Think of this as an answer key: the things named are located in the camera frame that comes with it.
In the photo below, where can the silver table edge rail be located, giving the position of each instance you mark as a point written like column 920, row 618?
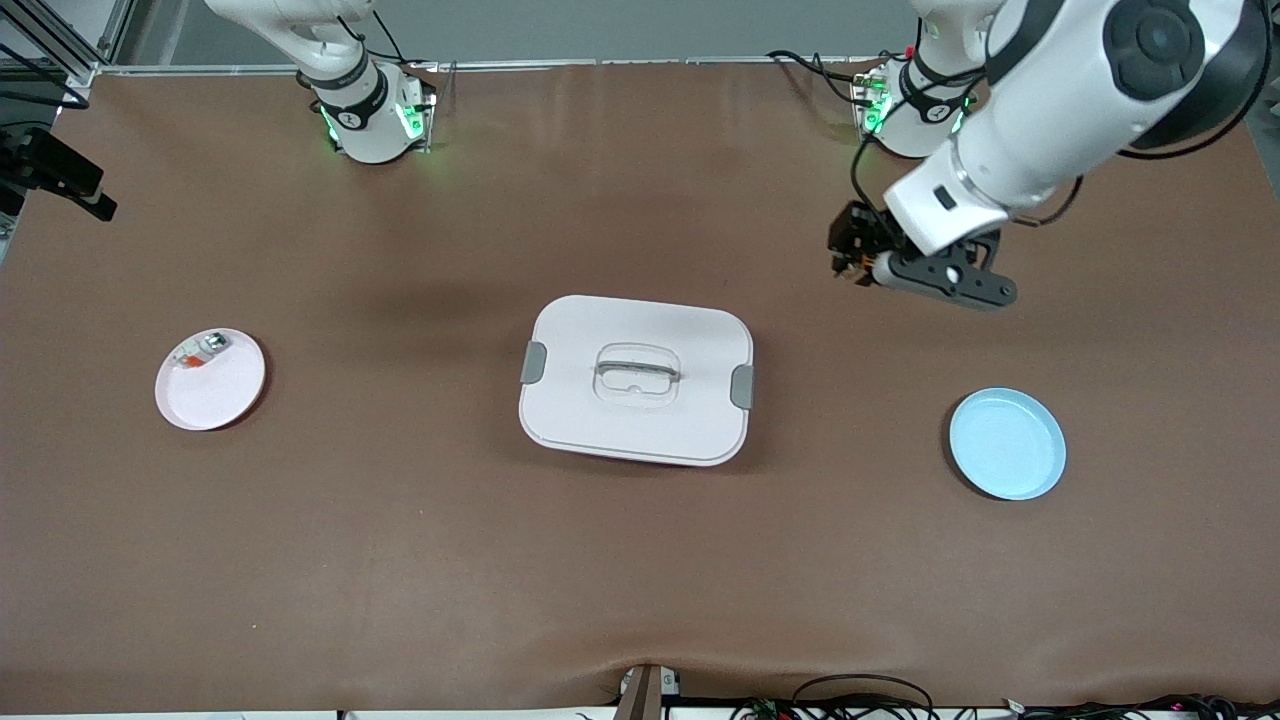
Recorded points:
column 640, row 62

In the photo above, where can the brown post with bracket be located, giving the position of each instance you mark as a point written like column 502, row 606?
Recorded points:
column 640, row 695

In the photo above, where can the brown table mat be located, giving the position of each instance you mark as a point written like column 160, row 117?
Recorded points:
column 400, row 550

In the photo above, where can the white lidded storage box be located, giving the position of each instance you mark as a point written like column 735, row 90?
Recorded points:
column 640, row 430

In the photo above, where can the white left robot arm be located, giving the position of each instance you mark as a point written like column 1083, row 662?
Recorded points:
column 1060, row 90

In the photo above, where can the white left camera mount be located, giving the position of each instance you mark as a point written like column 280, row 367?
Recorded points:
column 930, row 225

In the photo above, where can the white red switch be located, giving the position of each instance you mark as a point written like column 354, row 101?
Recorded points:
column 210, row 346

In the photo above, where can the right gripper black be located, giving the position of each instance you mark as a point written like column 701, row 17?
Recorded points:
column 40, row 163

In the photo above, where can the light blue round plate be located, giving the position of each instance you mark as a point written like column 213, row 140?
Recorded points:
column 1008, row 445

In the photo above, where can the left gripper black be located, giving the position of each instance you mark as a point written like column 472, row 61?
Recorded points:
column 858, row 234

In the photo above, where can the pink round plate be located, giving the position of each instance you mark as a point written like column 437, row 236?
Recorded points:
column 215, row 395

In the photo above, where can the grey box latch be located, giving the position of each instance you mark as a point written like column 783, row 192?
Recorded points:
column 534, row 362
column 743, row 387

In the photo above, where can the aluminium frame profile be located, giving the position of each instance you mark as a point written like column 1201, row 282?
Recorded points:
column 120, row 30

